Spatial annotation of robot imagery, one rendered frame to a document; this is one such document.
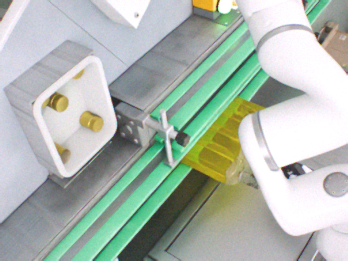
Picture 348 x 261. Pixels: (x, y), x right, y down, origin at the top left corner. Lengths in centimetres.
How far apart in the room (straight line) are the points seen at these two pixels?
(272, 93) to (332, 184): 87
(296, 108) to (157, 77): 53
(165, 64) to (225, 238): 44
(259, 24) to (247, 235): 61
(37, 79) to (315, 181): 52
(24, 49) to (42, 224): 36
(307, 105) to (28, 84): 50
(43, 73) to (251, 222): 61
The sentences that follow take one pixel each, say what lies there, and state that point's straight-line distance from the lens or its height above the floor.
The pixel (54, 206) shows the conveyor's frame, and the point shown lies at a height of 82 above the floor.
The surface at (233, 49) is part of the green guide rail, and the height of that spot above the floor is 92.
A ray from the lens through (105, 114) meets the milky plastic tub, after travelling 97.
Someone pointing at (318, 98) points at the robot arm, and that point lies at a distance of 57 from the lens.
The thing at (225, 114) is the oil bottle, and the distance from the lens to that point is 112.
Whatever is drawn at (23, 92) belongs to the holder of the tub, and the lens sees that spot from 82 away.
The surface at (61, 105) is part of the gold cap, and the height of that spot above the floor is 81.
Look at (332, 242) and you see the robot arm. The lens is 79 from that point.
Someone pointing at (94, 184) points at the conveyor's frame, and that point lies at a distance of 98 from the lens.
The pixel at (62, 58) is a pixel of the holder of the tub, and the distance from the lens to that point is 87.
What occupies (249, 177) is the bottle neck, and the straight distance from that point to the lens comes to 102.
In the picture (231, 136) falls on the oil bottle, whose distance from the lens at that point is 108.
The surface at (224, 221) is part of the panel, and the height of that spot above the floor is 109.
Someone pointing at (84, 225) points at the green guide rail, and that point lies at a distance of 95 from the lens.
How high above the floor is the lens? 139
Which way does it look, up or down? 28 degrees down
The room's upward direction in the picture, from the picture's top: 115 degrees clockwise
